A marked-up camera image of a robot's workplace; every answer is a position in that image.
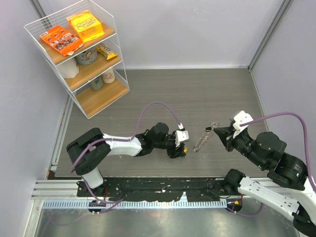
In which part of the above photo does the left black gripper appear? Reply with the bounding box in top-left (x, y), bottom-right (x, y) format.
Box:
top-left (153, 130), bottom-right (186, 158)

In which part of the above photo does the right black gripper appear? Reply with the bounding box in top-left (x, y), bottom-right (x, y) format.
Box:
top-left (213, 124), bottom-right (266, 167)

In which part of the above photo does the metal disc with keyrings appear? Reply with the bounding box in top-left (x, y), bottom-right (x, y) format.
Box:
top-left (194, 122), bottom-right (220, 153)

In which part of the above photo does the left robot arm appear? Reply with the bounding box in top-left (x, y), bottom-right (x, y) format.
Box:
top-left (66, 122), bottom-right (189, 197)

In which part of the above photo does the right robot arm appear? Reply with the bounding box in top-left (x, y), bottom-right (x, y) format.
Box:
top-left (214, 127), bottom-right (316, 237)

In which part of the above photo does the beige printed cup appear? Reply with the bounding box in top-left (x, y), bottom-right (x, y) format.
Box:
top-left (101, 68), bottom-right (116, 84)

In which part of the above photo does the green grey can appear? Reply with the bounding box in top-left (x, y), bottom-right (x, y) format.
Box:
top-left (89, 76), bottom-right (104, 91)

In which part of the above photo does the yellow candy bar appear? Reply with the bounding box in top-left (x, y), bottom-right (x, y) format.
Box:
top-left (96, 43), bottom-right (118, 60)

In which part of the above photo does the white paper roll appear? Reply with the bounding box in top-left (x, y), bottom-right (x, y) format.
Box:
top-left (56, 58), bottom-right (79, 79)

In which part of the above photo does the yellow apple snack box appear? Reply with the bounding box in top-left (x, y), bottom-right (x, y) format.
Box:
top-left (66, 10), bottom-right (105, 43)

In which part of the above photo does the orange snack box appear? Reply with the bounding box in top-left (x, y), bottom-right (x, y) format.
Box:
top-left (39, 25), bottom-right (83, 56)

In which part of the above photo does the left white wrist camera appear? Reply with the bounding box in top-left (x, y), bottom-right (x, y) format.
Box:
top-left (175, 130), bottom-right (189, 147)

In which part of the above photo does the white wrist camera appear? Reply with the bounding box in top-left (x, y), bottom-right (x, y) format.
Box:
top-left (232, 110), bottom-right (253, 139)
top-left (175, 130), bottom-right (189, 147)

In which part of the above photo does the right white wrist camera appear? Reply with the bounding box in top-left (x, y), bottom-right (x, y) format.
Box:
top-left (232, 110), bottom-right (253, 139)

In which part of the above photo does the slotted cable duct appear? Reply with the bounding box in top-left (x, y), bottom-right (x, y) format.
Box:
top-left (42, 198), bottom-right (227, 209)

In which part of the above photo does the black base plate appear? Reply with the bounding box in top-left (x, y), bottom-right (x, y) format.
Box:
top-left (92, 177), bottom-right (239, 202)

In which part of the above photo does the white wire shelf rack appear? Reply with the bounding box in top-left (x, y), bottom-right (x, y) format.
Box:
top-left (24, 0), bottom-right (129, 119)

